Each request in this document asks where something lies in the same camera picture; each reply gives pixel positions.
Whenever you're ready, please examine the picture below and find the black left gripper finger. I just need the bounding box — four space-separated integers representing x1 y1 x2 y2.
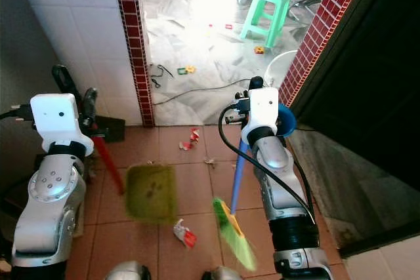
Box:
81 89 100 127
52 65 77 96

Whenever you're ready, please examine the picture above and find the green dustpan with red handle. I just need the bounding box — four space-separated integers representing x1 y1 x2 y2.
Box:
91 134 180 224

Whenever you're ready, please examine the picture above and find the green broom with blue handle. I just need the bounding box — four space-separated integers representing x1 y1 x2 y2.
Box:
211 138 257 273

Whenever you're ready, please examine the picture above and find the white plastic bucket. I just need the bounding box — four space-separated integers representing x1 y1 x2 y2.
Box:
263 50 300 89

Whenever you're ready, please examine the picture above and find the blue plastic bucket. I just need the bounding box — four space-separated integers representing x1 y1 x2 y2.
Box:
276 102 298 139

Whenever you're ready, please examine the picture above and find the torn red white paper scrap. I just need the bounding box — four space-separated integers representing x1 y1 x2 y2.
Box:
180 127 201 151

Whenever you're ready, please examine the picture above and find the yellow green toy block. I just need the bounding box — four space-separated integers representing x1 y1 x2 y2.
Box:
175 64 197 76

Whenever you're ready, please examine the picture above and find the green plastic stool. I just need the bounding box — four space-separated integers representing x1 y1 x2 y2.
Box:
239 0 295 50

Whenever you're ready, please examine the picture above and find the crumpled red white wrapper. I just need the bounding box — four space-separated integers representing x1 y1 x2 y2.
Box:
173 219 198 249

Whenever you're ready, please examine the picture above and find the silver left robot knee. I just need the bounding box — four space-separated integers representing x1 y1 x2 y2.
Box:
104 261 142 280

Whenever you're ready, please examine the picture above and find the silver robot knee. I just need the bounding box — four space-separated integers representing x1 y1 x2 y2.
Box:
199 266 244 280
104 261 142 280

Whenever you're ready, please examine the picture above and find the silver right robot knee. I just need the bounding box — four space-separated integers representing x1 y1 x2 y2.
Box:
199 266 244 280

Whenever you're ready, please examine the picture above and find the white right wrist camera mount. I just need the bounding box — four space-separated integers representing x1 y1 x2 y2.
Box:
240 87 280 146

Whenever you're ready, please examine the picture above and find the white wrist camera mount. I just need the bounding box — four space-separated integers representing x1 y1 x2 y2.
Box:
240 87 280 146
30 94 95 157

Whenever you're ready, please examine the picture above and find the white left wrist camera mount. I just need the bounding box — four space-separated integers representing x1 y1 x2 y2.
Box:
30 94 95 157

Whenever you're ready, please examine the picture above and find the black floor cable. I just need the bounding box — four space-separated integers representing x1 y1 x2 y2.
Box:
150 64 251 106

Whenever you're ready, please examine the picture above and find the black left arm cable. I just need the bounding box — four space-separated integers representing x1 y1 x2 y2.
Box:
0 104 33 123

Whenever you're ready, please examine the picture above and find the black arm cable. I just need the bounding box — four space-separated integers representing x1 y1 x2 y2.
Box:
218 104 317 225
0 104 33 123

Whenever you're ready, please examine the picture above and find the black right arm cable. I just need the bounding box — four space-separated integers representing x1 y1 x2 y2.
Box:
218 104 317 225

